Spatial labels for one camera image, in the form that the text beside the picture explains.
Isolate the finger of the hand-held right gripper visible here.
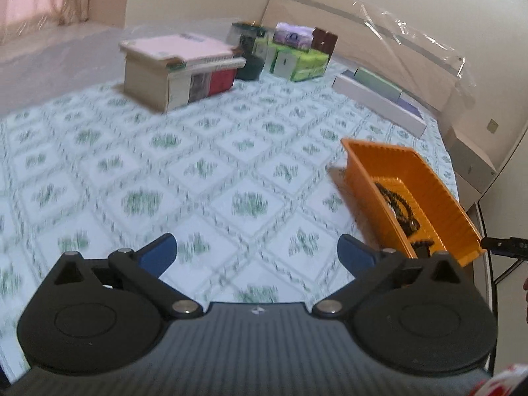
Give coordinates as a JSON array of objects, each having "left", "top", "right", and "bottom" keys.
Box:
[{"left": 479, "top": 236, "right": 528, "bottom": 258}]

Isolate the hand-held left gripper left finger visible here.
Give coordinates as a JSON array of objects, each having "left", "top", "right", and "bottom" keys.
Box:
[{"left": 51, "top": 233, "right": 206, "bottom": 319}]

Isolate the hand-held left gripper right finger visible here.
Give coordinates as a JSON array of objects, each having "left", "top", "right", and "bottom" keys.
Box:
[{"left": 311, "top": 234, "right": 465, "bottom": 319}]

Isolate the pile of wooden bead bracelets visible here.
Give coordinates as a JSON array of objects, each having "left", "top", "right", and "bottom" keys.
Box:
[{"left": 373, "top": 181, "right": 448, "bottom": 258}]

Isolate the orange plastic tray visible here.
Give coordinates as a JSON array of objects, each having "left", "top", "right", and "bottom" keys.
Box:
[{"left": 340, "top": 138, "right": 484, "bottom": 268}]

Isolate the large white carton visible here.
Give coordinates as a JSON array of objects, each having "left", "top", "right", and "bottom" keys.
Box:
[{"left": 443, "top": 126, "right": 500, "bottom": 199}]

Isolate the red white clothing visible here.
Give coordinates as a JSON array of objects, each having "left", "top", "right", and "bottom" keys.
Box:
[{"left": 470, "top": 362, "right": 528, "bottom": 396}]

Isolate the long white box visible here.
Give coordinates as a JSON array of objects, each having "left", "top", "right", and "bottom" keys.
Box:
[{"left": 332, "top": 74, "right": 426, "bottom": 138}]

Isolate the white cardboard box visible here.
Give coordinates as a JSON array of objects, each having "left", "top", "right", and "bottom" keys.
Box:
[{"left": 125, "top": 55, "right": 190, "bottom": 113}]

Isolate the long green box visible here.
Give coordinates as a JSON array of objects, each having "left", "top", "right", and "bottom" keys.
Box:
[{"left": 355, "top": 68, "right": 403, "bottom": 100}]

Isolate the black white patterned box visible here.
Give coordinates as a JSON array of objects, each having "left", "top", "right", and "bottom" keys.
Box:
[{"left": 187, "top": 72, "right": 211, "bottom": 104}]

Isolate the red box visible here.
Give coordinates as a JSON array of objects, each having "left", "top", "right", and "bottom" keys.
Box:
[{"left": 208, "top": 68, "right": 237, "bottom": 96}]

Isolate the green tissue packs bundle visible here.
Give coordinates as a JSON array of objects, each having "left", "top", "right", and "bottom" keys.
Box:
[{"left": 266, "top": 39, "right": 331, "bottom": 82}]

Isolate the dark green glass jar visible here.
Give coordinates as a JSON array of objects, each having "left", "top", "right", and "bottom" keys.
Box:
[{"left": 231, "top": 22, "right": 267, "bottom": 81}]

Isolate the brown box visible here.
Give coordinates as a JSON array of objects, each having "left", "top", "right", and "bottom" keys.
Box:
[{"left": 310, "top": 27, "right": 339, "bottom": 55}]

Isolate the plastic wrapped white headboard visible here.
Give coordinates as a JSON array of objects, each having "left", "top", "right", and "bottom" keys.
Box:
[{"left": 260, "top": 0, "right": 475, "bottom": 116}]

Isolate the white purple tissue pack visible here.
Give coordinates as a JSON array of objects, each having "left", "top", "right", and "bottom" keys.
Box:
[{"left": 273, "top": 22, "right": 314, "bottom": 50}]

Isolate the pink curtain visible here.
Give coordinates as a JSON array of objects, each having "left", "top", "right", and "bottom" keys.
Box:
[{"left": 0, "top": 0, "right": 89, "bottom": 44}]

